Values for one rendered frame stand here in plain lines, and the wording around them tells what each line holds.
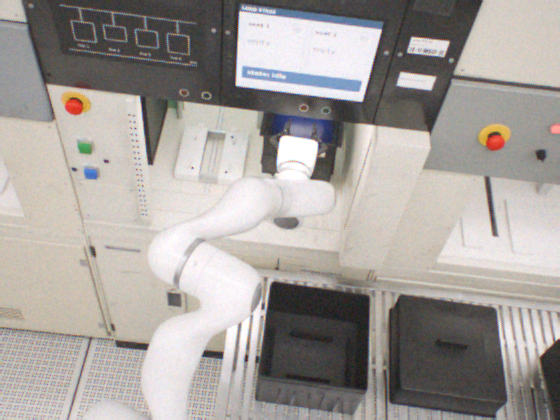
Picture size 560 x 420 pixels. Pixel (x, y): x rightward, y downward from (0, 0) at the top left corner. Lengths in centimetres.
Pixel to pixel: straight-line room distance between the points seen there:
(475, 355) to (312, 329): 45
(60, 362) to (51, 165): 112
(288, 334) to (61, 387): 111
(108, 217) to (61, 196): 15
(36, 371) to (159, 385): 152
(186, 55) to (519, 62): 69
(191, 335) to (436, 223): 86
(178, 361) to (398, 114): 72
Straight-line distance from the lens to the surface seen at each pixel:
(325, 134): 196
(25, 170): 185
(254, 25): 134
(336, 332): 190
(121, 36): 142
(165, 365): 123
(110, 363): 269
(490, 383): 185
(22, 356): 277
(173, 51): 141
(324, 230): 195
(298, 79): 141
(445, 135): 153
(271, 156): 190
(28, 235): 212
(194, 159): 205
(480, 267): 202
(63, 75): 154
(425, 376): 180
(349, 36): 134
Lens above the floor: 245
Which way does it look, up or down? 53 degrees down
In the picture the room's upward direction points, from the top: 9 degrees clockwise
